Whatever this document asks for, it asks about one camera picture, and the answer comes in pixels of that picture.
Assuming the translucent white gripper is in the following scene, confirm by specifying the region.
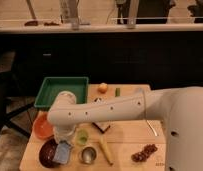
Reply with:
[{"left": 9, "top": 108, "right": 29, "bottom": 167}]
[{"left": 53, "top": 125, "right": 76, "bottom": 144}]

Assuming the blue sponge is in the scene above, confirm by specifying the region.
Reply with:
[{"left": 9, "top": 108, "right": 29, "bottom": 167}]
[{"left": 53, "top": 141, "right": 72, "bottom": 164}]

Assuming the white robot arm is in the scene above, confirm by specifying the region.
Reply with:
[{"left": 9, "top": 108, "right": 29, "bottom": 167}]
[{"left": 48, "top": 87, "right": 203, "bottom": 171}]

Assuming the orange bowl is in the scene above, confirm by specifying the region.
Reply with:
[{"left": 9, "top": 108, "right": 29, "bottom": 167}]
[{"left": 33, "top": 113, "right": 53, "bottom": 140}]

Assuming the dark purple bowl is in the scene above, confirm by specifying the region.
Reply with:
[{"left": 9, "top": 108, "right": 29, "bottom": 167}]
[{"left": 39, "top": 139, "right": 60, "bottom": 168}]

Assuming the small green cup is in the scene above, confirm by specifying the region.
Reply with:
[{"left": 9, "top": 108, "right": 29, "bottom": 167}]
[{"left": 76, "top": 129, "right": 88, "bottom": 146}]

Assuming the small metal cup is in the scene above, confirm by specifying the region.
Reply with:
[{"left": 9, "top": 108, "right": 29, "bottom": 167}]
[{"left": 81, "top": 146, "right": 97, "bottom": 164}]

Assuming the dark rectangular block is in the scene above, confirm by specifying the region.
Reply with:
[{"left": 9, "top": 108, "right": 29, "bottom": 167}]
[{"left": 94, "top": 123, "right": 110, "bottom": 133}]

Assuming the green plastic tray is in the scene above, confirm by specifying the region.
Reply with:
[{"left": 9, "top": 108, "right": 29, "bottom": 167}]
[{"left": 34, "top": 77, "right": 89, "bottom": 111}]

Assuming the yellow orange fruit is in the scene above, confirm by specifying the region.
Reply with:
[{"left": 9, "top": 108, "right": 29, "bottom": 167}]
[{"left": 98, "top": 83, "right": 108, "bottom": 93}]

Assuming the green chili pepper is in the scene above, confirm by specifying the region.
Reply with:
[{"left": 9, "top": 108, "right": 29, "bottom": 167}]
[{"left": 115, "top": 88, "right": 121, "bottom": 97}]

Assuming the wooden cutting board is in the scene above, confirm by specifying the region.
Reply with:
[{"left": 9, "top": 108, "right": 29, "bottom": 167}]
[{"left": 19, "top": 83, "right": 169, "bottom": 171}]

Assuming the bunch of dark grapes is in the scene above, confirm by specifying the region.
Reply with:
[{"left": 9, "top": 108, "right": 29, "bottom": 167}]
[{"left": 131, "top": 144, "right": 158, "bottom": 162}]

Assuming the silver fork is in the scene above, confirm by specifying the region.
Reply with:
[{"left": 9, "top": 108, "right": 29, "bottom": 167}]
[{"left": 146, "top": 120, "right": 158, "bottom": 137}]

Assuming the grey blue triangular cloth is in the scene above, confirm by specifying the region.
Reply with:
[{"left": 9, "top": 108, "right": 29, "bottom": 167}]
[{"left": 135, "top": 88, "right": 143, "bottom": 93}]

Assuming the white handled brush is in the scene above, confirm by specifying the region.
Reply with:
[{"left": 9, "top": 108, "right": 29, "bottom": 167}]
[{"left": 94, "top": 98, "right": 102, "bottom": 102}]

